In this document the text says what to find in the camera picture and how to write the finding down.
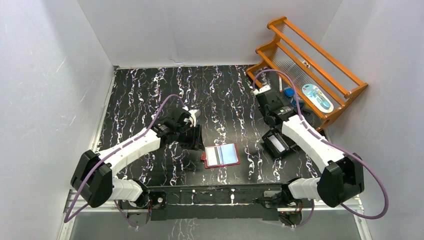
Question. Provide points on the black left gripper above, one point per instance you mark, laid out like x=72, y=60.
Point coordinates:
x=193, y=133

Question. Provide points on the white magnetic stripe card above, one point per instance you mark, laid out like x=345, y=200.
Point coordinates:
x=212, y=156

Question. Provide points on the red card holder wallet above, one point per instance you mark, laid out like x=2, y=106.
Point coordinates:
x=228, y=154

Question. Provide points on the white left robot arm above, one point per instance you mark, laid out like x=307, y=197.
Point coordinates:
x=94, y=176

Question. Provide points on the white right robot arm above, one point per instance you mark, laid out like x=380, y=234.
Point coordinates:
x=342, y=176

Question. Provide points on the stack of white cards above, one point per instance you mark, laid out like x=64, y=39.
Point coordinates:
x=277, y=144

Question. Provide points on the black plastic card box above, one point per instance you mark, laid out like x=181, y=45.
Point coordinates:
x=289, y=143

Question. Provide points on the small blue block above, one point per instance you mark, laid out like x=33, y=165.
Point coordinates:
x=289, y=92

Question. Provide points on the white pen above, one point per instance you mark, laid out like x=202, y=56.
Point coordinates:
x=280, y=84

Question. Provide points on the orange wooden shelf rack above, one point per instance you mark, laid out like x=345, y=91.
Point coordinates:
x=305, y=62

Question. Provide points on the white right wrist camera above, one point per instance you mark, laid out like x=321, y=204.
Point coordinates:
x=262, y=89

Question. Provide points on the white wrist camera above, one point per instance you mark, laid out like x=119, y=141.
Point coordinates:
x=262, y=89
x=193, y=115

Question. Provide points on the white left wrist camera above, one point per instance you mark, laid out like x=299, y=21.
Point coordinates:
x=193, y=115

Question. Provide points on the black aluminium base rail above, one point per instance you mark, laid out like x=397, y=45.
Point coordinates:
x=269, y=202

